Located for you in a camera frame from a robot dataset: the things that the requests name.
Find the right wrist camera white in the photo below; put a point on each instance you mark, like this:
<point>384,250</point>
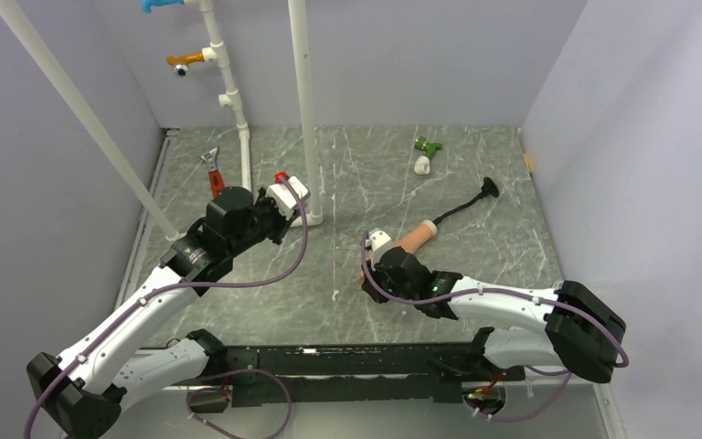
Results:
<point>377,243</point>

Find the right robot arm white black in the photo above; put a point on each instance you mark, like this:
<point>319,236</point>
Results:
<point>565,326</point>

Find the mannequin hand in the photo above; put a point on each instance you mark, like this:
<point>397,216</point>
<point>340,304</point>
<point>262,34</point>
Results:
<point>413,240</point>

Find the black hand stand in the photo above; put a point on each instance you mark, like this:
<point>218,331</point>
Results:
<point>488,189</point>

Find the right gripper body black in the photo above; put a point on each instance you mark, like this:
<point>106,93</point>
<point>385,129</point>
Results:
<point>384,282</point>

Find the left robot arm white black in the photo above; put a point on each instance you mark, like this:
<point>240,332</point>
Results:
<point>86,388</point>

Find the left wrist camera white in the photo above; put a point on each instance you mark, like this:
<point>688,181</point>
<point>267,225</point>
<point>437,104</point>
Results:
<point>289,194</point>

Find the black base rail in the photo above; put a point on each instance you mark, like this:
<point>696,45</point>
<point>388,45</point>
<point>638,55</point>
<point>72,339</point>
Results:
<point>439,372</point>

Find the white PVC pipe frame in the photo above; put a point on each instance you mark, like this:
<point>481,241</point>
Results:
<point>16,20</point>

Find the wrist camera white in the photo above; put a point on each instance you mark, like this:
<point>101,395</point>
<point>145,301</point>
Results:
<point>377,243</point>
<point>289,194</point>

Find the orange faucet valve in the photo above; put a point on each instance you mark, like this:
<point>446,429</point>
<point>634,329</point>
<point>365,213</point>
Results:
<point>181,64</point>

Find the blue faucet valve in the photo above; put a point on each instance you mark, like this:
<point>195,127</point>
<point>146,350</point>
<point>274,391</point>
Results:
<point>149,5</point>

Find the green toy flashlight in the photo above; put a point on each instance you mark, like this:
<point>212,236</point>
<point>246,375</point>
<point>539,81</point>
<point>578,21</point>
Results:
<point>427,147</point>

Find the red adjustable wrench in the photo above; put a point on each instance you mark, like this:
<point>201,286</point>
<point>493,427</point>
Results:
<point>216,181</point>

